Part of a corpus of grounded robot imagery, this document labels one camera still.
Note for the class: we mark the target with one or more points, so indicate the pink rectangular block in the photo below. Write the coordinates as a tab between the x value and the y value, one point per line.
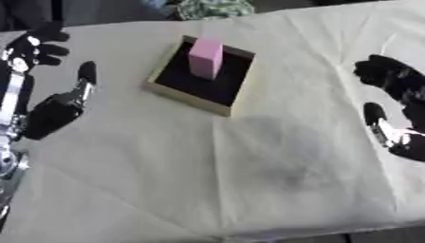
206	58

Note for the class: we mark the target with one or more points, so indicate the tan box with black inside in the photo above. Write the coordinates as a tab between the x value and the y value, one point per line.
218	87

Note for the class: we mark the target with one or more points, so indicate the green patterned fabric bundle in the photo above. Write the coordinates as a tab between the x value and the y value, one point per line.
213	8

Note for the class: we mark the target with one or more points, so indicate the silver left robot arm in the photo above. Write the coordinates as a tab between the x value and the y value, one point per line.
7	164

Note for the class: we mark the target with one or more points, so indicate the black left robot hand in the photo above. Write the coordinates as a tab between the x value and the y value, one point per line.
52	115

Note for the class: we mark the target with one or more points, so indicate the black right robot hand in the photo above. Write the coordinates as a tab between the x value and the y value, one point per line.
394	77

